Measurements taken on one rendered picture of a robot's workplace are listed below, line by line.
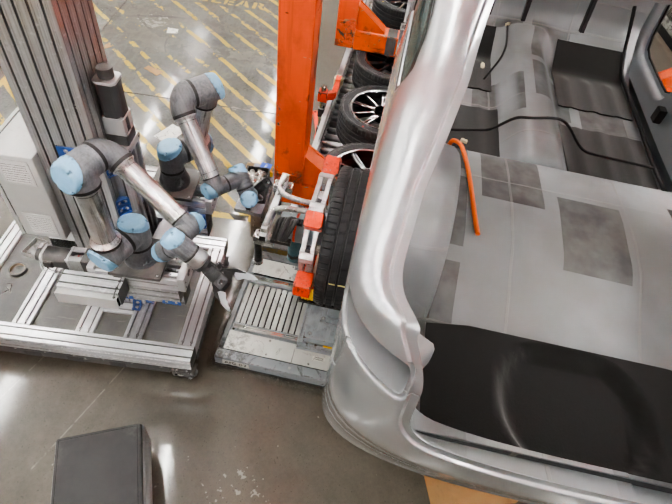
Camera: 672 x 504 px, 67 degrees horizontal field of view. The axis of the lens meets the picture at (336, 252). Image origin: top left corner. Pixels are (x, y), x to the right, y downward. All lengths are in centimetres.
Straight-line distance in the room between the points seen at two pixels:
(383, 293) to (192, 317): 177
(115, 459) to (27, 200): 115
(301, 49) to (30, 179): 125
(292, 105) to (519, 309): 141
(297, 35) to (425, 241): 106
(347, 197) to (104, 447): 147
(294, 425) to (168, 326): 85
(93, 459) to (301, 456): 96
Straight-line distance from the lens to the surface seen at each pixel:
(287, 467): 272
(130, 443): 247
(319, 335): 278
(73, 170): 185
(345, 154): 339
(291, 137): 266
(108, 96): 210
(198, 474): 273
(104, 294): 240
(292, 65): 245
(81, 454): 251
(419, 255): 195
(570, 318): 234
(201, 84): 222
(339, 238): 205
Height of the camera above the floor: 260
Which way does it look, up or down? 49 degrees down
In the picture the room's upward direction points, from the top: 10 degrees clockwise
